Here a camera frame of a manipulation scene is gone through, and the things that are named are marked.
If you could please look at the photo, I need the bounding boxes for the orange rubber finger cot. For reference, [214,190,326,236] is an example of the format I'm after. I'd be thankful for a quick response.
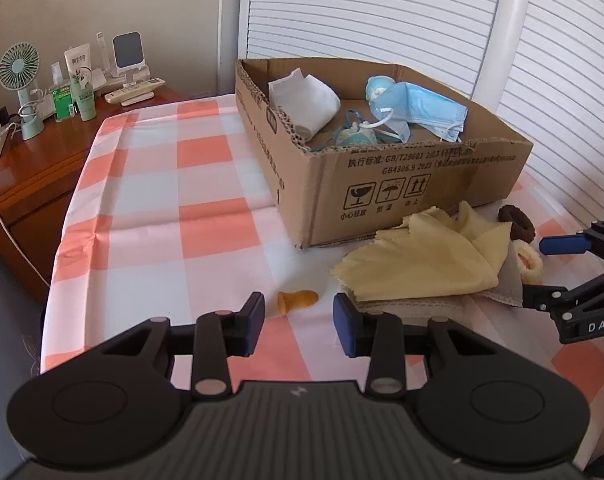
[277,289,319,315]

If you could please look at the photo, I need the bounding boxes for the grey cleaning cloth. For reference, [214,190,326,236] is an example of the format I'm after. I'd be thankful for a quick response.
[342,244,523,326]

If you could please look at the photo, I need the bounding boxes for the white remote control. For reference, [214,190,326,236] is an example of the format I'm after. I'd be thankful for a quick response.
[104,77,165,106]

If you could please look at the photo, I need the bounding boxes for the brown cardboard box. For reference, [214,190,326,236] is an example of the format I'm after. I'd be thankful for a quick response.
[236,58,533,248]

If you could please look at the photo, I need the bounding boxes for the blue surgical face mask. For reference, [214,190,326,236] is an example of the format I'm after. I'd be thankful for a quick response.
[368,81,468,143]

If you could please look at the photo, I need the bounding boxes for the white curved pole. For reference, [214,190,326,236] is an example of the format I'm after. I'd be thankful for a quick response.
[472,0,529,112]

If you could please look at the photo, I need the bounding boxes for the pink checkered tablecloth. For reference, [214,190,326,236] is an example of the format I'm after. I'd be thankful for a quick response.
[40,93,604,466]

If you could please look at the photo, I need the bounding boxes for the brown hair scrunchie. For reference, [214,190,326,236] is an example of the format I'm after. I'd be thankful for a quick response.
[497,205,536,244]

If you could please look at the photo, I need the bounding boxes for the phone on white stand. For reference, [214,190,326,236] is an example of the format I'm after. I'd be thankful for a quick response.
[112,30,146,87]

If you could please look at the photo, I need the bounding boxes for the yellow cleaning cloth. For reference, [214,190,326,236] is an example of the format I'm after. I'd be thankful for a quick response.
[332,202,511,301]

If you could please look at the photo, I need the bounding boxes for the folded white towel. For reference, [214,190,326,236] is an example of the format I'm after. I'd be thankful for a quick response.
[268,68,341,141]

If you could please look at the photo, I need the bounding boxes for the wooden nightstand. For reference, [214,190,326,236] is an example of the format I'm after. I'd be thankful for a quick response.
[0,84,188,306]

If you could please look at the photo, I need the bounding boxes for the green bottle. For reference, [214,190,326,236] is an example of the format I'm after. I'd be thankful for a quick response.
[70,66,96,122]

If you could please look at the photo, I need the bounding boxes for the cream hair scrunchie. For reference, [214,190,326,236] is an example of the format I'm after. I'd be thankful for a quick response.
[511,240,544,285]

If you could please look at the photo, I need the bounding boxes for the green small box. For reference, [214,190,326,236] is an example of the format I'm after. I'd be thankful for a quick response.
[50,84,75,122]

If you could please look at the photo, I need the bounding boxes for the white louvered closet door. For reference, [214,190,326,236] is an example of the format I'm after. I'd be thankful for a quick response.
[238,0,604,223]

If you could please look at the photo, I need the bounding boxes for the blue embroidered sachet pouch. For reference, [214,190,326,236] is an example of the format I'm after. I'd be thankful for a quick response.
[311,107,403,153]

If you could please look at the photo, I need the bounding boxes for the blue white plush toy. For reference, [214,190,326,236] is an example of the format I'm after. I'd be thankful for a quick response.
[365,75,397,108]

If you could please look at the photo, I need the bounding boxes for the mint green desk fan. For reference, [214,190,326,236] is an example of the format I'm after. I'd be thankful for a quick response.
[0,41,44,141]

